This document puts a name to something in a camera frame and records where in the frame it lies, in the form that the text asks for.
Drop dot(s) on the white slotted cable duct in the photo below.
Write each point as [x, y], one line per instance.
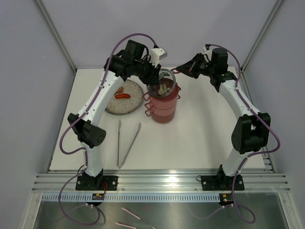
[134, 197]

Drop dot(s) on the pink stick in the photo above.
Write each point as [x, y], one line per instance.
[129, 212]
[124, 225]

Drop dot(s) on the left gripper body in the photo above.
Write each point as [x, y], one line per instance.
[148, 72]

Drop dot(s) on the grey glass pot lid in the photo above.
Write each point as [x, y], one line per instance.
[165, 73]

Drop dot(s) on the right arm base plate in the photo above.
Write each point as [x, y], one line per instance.
[209, 182]

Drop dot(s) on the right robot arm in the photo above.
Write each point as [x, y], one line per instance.
[250, 133]

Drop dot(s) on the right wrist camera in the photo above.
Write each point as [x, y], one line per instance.
[216, 60]

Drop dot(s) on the pink lunch container with handle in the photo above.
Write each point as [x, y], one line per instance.
[167, 101]

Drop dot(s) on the right aluminium post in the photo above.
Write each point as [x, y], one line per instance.
[263, 31]

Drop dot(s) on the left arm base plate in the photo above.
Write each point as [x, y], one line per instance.
[99, 183]

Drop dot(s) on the speckled ceramic plate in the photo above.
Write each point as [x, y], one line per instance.
[126, 106]

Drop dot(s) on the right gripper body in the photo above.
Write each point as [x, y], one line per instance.
[203, 68]

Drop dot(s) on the left aluminium post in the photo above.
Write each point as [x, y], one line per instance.
[54, 32]

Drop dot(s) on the pink stick upper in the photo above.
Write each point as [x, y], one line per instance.
[129, 212]

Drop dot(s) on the aluminium post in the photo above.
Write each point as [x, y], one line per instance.
[54, 32]
[263, 31]

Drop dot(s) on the dark red lunch container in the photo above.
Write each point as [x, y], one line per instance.
[161, 119]

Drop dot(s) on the red sausage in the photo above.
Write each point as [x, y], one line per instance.
[122, 96]

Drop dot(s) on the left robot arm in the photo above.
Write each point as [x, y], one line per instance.
[85, 123]

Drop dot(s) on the pink stick lower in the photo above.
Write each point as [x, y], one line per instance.
[124, 225]

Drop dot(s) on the aluminium front rail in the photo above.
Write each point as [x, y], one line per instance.
[163, 181]

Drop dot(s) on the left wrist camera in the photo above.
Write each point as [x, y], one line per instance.
[140, 52]

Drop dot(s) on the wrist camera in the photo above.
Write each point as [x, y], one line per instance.
[140, 52]
[216, 60]

